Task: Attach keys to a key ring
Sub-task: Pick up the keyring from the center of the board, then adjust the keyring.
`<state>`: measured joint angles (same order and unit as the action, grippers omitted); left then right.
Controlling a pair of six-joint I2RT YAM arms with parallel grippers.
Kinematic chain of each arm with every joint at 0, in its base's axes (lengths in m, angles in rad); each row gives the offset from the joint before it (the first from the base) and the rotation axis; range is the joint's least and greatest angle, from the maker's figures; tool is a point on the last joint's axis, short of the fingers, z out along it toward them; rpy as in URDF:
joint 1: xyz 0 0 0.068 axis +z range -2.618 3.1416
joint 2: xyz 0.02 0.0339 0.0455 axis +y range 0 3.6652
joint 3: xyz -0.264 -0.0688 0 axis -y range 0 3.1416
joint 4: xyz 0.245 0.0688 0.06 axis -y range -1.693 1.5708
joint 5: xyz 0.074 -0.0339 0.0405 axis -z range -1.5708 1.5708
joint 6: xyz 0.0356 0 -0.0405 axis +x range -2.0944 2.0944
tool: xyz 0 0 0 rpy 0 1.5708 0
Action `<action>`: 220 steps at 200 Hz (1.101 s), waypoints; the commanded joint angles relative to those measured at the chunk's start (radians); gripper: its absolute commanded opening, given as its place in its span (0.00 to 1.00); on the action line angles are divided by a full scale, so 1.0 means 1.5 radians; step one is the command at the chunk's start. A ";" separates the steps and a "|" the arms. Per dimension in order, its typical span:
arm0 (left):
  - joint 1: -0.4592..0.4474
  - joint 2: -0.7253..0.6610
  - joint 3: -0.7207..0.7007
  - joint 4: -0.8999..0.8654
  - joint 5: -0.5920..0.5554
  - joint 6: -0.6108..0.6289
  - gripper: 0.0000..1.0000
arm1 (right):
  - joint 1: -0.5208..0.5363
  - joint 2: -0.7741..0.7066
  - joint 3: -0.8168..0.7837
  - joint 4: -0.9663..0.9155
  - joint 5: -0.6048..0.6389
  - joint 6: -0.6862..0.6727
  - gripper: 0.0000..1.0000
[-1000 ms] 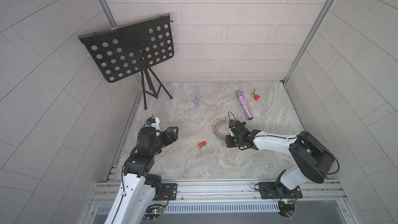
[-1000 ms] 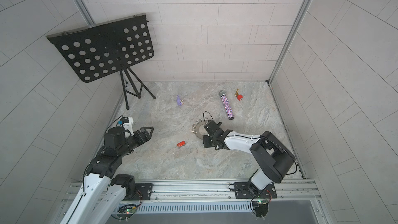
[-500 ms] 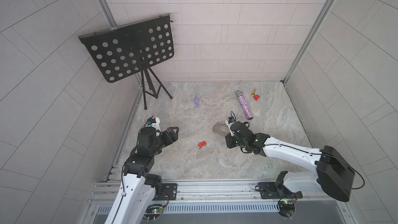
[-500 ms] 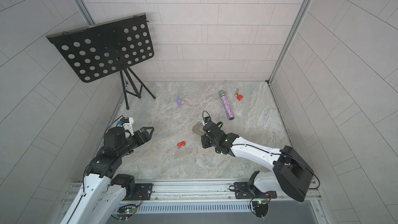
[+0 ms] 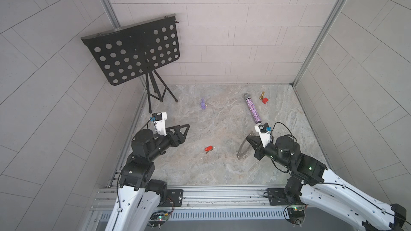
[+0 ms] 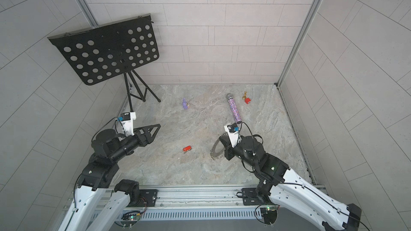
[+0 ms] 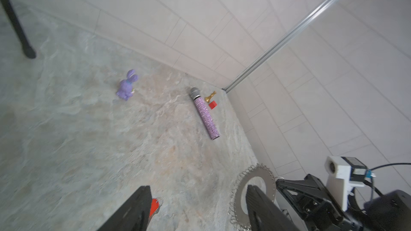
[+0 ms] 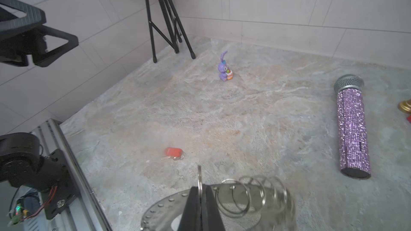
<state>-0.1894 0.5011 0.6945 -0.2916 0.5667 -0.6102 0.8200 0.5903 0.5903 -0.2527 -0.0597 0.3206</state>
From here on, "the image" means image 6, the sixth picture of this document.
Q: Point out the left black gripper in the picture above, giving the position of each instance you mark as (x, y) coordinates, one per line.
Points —
(144, 139)

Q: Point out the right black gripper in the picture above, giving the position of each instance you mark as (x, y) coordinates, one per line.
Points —
(228, 153)

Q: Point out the metal disc with key rings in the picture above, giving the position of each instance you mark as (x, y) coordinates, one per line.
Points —
(217, 150)

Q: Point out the small red key tag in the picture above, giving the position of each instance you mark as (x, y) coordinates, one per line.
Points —
(187, 148)

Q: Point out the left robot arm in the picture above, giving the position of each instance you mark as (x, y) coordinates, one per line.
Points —
(94, 181)

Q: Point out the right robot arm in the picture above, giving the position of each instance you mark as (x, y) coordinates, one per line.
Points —
(281, 185)

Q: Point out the purple glitter microphone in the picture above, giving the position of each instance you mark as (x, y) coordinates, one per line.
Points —
(234, 108)

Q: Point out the small purple figurine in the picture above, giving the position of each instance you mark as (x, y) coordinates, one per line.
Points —
(185, 104)

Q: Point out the right circuit board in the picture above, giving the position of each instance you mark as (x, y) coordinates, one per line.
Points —
(268, 215)

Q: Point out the circuit board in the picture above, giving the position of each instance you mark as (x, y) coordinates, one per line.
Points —
(268, 215)
(132, 216)

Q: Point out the left circuit board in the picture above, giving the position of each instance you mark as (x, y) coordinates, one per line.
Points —
(132, 216)

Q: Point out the black perforated music stand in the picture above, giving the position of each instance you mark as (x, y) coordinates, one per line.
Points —
(115, 49)

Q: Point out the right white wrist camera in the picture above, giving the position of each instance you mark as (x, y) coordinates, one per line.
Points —
(233, 134)

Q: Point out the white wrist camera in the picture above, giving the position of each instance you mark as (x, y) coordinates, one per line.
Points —
(233, 134)
(127, 119)

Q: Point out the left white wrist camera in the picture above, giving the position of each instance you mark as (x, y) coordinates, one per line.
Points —
(127, 119)

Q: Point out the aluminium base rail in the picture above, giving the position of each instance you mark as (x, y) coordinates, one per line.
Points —
(179, 196)

